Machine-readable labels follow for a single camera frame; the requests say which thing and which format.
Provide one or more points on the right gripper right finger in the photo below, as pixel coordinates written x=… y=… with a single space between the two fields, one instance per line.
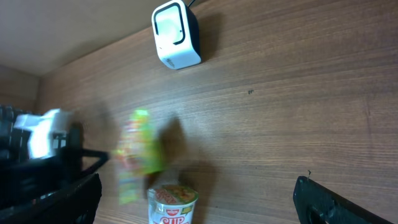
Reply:
x=315 y=204

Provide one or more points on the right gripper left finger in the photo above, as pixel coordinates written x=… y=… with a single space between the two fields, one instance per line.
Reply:
x=77 y=203

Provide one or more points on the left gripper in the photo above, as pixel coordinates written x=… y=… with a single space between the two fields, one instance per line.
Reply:
x=30 y=179

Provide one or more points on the green haribo candy bag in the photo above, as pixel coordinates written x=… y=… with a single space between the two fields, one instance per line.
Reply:
x=138 y=155

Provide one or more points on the cup noodles container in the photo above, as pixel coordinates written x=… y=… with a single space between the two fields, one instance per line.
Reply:
x=171 y=204

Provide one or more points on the white barcode scanner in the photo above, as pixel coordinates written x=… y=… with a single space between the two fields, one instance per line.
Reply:
x=176 y=35

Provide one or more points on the grey plastic shopping basket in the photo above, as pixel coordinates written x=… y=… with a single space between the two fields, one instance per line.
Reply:
x=13 y=140

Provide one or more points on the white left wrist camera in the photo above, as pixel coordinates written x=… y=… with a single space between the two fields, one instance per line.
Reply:
x=42 y=128

